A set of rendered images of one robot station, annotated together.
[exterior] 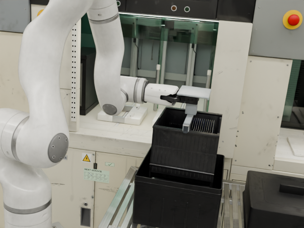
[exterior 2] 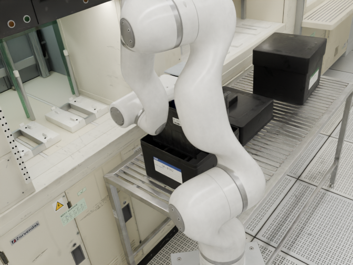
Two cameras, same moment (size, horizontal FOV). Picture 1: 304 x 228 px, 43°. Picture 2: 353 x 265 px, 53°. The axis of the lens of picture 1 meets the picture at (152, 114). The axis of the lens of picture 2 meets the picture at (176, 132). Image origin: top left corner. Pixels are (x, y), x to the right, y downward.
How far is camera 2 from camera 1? 1.06 m
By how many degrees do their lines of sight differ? 52
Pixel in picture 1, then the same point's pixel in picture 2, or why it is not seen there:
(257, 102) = (166, 55)
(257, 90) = not seen: hidden behind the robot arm
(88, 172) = (65, 216)
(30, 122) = (250, 171)
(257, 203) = (237, 122)
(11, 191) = (238, 244)
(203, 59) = (10, 42)
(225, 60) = not seen: hidden behind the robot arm
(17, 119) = (226, 182)
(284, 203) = (243, 112)
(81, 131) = (37, 186)
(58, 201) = not seen: outside the picture
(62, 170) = (39, 238)
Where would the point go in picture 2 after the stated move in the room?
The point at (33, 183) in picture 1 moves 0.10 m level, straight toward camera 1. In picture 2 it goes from (236, 223) to (279, 227)
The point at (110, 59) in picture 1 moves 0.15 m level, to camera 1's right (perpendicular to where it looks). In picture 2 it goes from (154, 81) to (182, 59)
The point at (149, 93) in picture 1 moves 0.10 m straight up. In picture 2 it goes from (170, 92) to (167, 63)
